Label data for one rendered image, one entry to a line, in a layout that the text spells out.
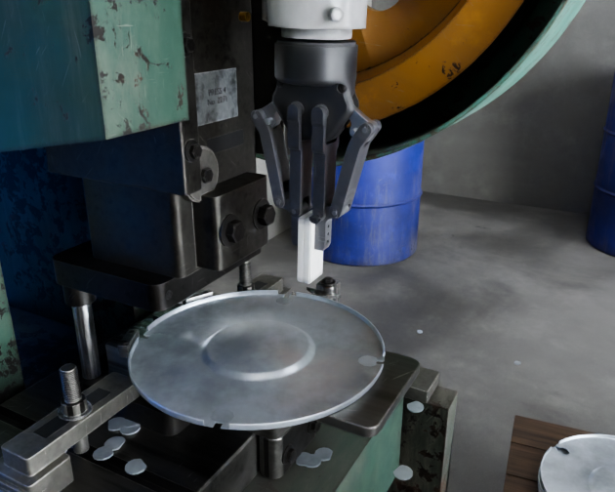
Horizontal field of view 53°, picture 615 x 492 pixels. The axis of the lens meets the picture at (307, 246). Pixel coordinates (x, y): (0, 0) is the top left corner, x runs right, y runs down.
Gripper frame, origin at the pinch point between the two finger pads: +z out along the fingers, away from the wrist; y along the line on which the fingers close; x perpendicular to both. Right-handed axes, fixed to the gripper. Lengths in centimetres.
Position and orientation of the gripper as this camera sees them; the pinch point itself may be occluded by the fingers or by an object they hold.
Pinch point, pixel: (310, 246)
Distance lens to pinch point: 62.6
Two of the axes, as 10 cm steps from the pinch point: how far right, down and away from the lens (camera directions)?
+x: 4.7, -3.2, 8.2
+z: -0.2, 9.3, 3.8
